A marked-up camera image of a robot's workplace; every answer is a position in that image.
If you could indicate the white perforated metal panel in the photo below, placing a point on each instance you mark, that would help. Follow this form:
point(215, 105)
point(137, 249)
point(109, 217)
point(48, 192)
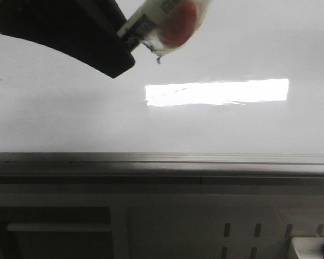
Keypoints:
point(157, 220)

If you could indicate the white whiteboard with aluminium frame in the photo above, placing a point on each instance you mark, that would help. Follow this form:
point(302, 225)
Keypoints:
point(245, 96)

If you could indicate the white whiteboard marker with tape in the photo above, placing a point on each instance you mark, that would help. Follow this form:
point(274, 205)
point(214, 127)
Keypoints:
point(163, 26)

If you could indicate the white box with blue item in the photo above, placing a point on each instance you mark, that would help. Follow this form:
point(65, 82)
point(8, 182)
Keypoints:
point(306, 247)

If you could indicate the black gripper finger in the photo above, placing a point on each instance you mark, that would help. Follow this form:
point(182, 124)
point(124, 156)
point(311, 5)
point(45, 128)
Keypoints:
point(84, 30)

